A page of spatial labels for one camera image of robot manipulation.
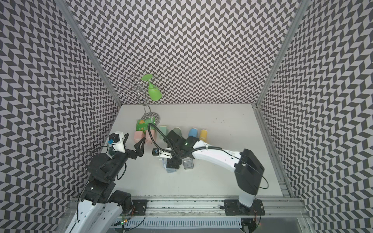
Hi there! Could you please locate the teal ceramic cup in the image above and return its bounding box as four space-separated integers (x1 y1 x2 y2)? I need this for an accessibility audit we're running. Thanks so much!
108 147 116 156

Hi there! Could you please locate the green snack packet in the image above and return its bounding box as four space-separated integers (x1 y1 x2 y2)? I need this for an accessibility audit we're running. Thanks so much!
136 117 154 133

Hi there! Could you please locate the aluminium front rail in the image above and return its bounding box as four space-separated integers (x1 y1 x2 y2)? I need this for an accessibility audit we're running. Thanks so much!
146 197 309 218

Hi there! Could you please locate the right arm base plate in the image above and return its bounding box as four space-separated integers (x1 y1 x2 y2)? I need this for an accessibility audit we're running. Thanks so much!
223 199 266 216

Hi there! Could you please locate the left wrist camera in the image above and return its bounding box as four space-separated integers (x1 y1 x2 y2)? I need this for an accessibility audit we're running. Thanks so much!
108 131 125 153

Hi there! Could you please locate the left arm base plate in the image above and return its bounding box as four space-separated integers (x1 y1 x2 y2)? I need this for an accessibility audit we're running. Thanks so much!
132 199 148 216

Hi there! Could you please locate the grey transparent tray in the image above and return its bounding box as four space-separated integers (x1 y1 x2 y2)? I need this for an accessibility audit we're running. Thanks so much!
183 158 194 170

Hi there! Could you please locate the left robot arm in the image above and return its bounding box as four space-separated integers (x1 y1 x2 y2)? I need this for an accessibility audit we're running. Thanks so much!
64 132 148 233

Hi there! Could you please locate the light blue pencil sharpener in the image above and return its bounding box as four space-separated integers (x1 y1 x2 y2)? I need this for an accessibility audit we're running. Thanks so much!
162 158 177 173

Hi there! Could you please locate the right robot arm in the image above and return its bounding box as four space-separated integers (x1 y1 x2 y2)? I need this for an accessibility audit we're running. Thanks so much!
152 131 265 208

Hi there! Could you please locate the mint green pencil sharpener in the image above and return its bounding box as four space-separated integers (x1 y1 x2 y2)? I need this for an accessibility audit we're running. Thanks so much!
158 126 168 138

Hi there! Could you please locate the yellow pencil sharpener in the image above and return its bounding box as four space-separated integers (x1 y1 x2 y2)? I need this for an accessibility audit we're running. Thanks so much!
199 129 208 142

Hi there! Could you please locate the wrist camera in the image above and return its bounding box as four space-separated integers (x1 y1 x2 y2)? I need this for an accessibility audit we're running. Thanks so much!
108 131 125 153
152 148 173 159

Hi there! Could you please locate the green plastic cup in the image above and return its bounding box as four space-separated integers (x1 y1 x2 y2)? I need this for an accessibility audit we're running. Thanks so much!
141 74 162 102

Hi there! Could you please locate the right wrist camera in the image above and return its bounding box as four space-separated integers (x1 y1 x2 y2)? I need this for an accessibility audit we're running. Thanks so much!
152 148 173 159

